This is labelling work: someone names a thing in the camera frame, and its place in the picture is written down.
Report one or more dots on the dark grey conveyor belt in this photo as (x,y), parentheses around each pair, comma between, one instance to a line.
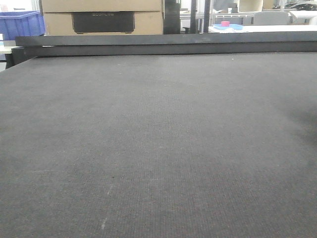
(196,146)

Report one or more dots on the lower cardboard box black label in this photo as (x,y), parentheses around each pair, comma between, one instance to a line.
(146,23)

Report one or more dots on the upper cardboard box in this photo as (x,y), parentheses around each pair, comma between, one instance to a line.
(101,5)

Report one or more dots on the white background table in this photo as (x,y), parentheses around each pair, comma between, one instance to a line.
(267,28)

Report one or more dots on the blue plastic crate background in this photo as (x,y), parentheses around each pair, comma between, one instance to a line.
(21,23)

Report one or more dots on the black vertical post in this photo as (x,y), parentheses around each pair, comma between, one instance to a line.
(171,23)

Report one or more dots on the black conveyor side rail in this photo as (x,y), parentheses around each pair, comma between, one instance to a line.
(179,44)

